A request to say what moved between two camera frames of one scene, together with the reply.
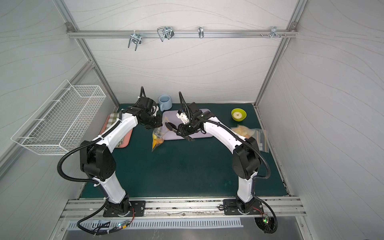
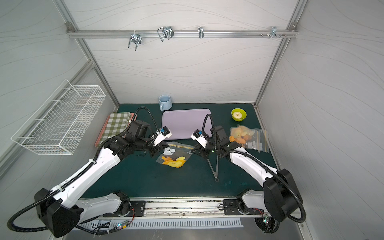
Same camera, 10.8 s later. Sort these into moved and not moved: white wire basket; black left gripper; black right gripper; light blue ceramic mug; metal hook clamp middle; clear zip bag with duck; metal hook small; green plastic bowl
Moved: black right gripper; clear zip bag with duck; black left gripper
Not moved: white wire basket; metal hook clamp middle; metal hook small; light blue ceramic mug; green plastic bowl
